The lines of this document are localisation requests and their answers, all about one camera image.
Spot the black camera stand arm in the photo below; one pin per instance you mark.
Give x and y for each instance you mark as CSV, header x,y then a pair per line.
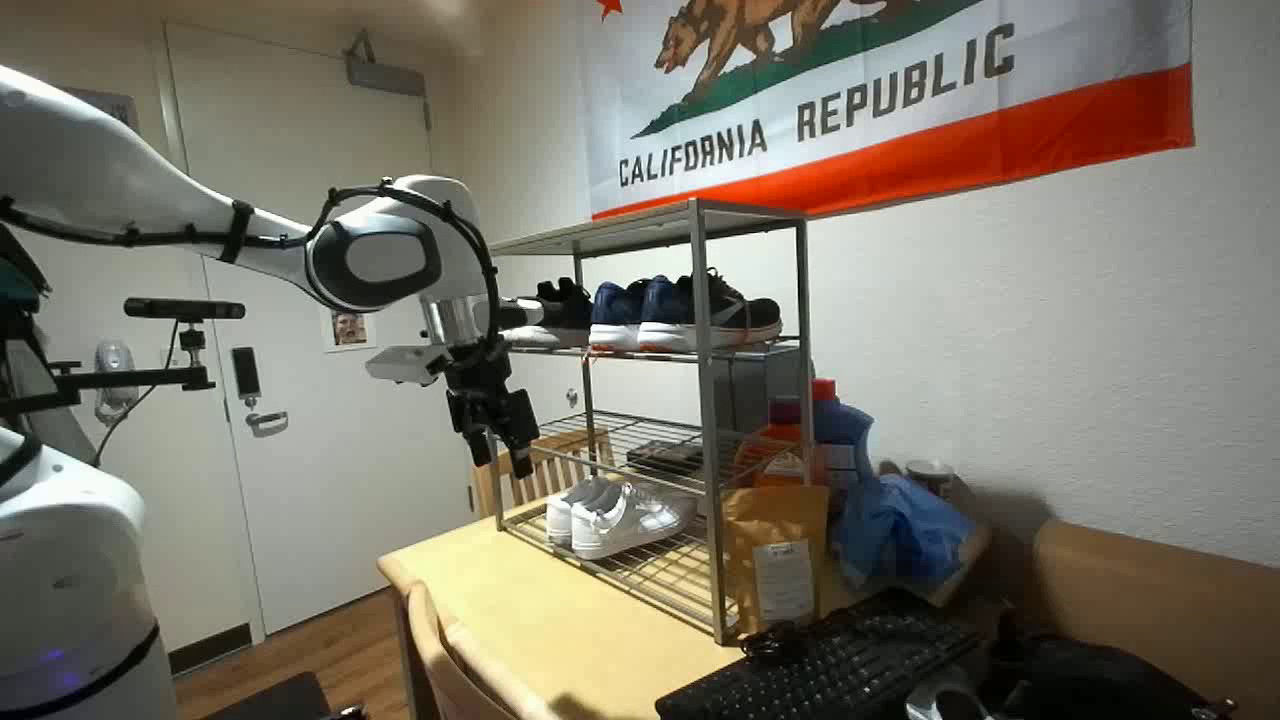
x,y
133,379

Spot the blue shoe white sole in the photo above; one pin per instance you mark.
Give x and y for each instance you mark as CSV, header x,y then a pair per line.
x,y
705,316
614,315

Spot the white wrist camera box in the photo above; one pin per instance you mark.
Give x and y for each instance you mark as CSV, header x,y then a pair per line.
x,y
404,360

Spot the white door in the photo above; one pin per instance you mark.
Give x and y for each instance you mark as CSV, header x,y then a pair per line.
x,y
320,506

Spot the orange and blue shoe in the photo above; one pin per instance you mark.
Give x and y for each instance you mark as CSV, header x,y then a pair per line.
x,y
782,444

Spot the black flat folded item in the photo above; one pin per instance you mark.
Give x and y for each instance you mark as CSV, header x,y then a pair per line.
x,y
665,457

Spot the grey door closer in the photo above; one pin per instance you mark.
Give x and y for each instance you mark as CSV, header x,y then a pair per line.
x,y
384,70

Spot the black door keypad lock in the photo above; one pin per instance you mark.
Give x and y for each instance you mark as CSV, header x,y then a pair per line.
x,y
244,373

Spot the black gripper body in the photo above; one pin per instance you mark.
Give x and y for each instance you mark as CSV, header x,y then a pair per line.
x,y
483,386

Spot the black keyboard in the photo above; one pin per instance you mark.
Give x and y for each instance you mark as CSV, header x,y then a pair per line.
x,y
827,674

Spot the blue plastic bag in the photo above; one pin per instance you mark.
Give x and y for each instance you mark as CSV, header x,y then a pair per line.
x,y
905,526

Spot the white round device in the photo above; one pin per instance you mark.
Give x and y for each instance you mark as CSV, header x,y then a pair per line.
x,y
115,360

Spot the slatted wooden chair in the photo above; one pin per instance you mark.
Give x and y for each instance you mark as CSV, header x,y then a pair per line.
x,y
562,461

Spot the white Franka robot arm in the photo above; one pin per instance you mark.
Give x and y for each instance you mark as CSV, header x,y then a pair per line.
x,y
104,173

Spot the small door sign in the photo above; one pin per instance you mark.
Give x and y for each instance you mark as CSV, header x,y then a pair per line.
x,y
348,328

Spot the black shoe white sole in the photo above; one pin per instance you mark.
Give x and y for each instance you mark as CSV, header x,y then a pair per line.
x,y
522,316
569,310

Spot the black bar camera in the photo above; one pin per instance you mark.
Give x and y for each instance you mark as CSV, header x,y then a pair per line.
x,y
185,310

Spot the California Republic flag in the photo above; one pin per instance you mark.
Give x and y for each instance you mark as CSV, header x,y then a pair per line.
x,y
905,80

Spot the grey metal shoe rack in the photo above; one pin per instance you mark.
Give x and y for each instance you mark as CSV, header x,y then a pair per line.
x,y
705,403

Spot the white sneaker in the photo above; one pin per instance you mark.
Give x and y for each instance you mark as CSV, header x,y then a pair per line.
x,y
624,521
564,515

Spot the blue bottle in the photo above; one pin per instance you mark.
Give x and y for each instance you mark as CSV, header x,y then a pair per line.
x,y
841,437

